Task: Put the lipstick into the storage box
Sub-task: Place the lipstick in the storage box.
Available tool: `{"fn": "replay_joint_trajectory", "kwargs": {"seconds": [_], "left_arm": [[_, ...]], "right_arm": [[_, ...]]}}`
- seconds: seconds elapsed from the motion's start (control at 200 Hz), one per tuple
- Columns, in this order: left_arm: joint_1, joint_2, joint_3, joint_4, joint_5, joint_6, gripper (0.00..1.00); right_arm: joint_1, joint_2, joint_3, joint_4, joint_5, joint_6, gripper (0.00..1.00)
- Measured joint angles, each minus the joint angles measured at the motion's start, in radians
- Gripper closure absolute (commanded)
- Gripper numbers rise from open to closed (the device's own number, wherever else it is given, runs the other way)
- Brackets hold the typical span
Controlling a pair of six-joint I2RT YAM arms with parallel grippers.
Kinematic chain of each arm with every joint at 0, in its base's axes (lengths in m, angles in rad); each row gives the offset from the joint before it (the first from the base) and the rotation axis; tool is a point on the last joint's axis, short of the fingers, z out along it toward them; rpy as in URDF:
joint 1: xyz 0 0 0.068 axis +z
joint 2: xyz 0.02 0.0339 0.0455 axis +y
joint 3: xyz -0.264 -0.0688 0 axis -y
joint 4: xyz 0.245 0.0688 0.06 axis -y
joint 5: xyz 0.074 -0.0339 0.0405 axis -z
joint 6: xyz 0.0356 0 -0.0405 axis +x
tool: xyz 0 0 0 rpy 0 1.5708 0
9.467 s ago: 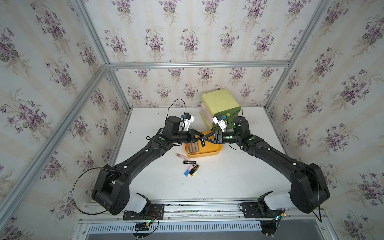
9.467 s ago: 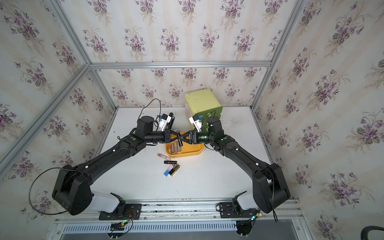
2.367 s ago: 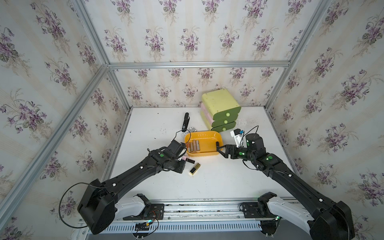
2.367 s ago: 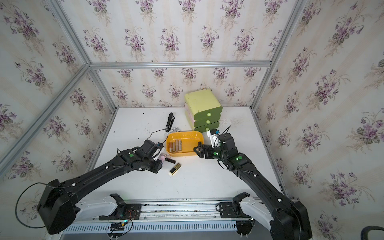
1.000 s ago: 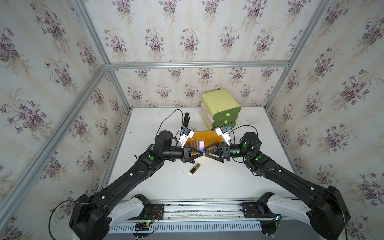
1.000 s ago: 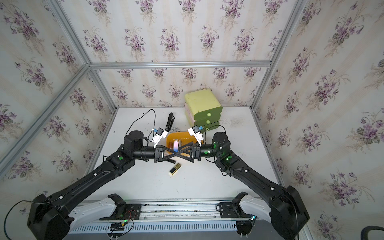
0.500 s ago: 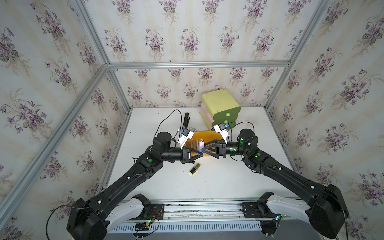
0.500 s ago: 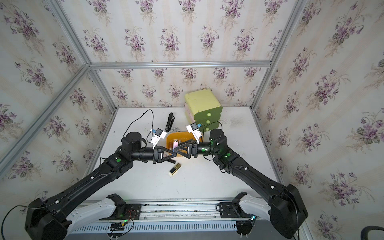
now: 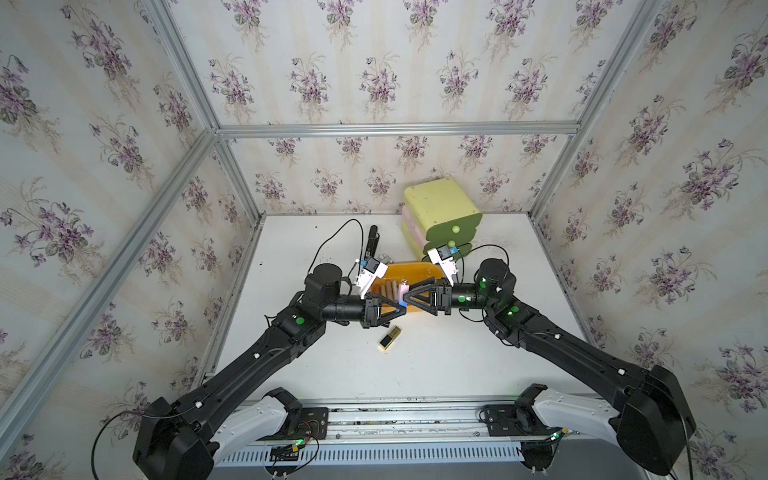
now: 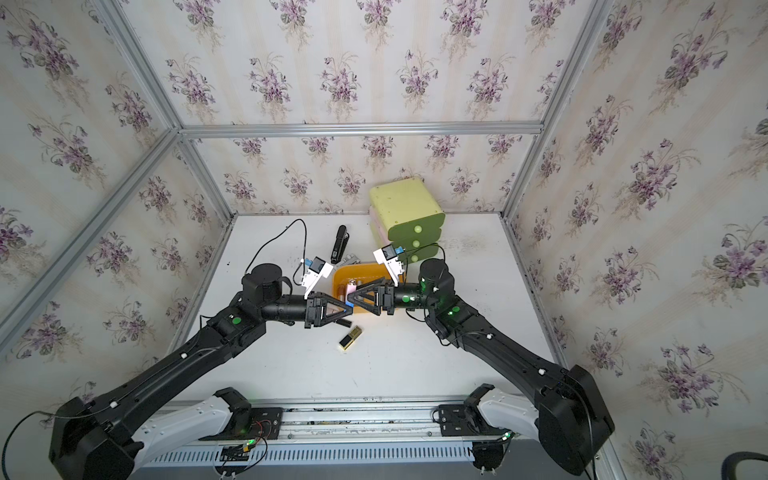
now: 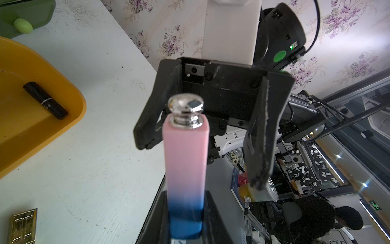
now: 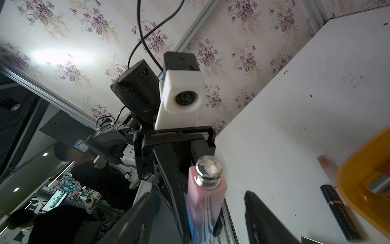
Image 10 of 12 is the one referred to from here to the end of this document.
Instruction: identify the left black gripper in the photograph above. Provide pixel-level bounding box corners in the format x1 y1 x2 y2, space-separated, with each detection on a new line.
256 293 351 333

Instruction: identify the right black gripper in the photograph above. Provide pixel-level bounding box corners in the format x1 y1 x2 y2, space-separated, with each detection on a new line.
348 275 440 322

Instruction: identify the blue pink gradient lipstick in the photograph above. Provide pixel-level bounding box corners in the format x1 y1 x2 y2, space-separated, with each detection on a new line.
343 283 357 306

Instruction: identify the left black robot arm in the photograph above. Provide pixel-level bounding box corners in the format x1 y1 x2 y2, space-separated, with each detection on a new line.
49 263 353 479

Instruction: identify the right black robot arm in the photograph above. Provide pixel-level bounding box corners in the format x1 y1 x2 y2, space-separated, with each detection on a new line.
347 258 615 475

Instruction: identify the yellow plastic storage box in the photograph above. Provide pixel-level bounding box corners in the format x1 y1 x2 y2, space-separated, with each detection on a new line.
331 263 393 301

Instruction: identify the black stapler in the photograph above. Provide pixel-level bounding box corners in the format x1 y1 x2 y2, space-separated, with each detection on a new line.
331 225 349 265

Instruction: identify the green pink drawer organizer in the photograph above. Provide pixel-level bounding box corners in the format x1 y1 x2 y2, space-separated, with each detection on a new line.
369 178 445 263

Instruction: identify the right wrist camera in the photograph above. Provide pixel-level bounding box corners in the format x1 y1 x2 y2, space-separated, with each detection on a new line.
373 244 405 287

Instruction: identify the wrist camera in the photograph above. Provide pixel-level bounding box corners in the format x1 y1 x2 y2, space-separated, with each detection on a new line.
373 244 405 287
300 257 334 299

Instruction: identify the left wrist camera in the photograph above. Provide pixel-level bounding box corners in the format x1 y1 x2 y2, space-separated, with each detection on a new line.
300 257 334 299

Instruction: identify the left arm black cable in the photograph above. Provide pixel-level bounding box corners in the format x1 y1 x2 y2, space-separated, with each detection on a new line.
244 218 309 283

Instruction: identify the aluminium front rail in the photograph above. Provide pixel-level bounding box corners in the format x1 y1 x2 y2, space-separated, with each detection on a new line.
147 399 544 479

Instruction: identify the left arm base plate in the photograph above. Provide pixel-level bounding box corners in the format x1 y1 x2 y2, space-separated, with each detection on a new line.
200 407 284 441

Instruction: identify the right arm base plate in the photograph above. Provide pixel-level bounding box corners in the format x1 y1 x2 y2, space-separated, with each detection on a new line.
431 383 508 437

